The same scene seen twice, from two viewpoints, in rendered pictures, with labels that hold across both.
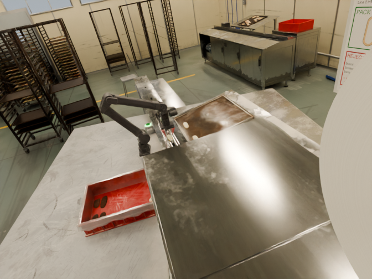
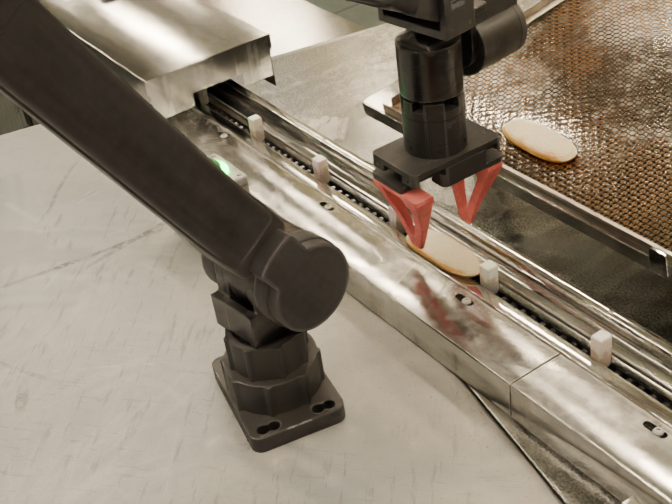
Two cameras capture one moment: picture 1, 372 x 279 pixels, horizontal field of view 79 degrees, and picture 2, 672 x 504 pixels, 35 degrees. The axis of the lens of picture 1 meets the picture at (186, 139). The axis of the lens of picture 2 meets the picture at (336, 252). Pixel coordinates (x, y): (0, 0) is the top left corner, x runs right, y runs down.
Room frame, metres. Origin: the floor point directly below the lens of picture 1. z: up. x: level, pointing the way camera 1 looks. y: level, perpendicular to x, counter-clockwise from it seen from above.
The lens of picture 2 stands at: (0.77, 0.49, 1.46)
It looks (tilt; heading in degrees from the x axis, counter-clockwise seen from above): 35 degrees down; 341
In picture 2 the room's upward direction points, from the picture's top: 8 degrees counter-clockwise
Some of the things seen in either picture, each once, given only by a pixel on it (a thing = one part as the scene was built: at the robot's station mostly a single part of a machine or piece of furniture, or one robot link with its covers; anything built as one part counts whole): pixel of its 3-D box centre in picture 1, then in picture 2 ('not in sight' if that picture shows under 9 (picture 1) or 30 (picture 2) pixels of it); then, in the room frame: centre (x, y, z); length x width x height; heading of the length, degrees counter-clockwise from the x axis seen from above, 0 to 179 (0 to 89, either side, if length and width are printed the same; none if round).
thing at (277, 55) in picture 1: (247, 46); not in sight; (5.30, -1.82, 0.51); 3.00 x 1.26 x 1.03; 11
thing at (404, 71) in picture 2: (165, 115); (434, 61); (1.55, 0.12, 1.05); 0.07 x 0.06 x 0.07; 109
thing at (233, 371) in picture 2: (144, 146); (271, 360); (1.47, 0.33, 0.86); 0.12 x 0.09 x 0.08; 0
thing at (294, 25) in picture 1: (295, 25); not in sight; (4.40, -2.41, 0.94); 0.51 x 0.36 x 0.13; 15
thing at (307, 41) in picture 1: (293, 52); not in sight; (4.40, -2.41, 0.44); 0.70 x 0.55 x 0.87; 11
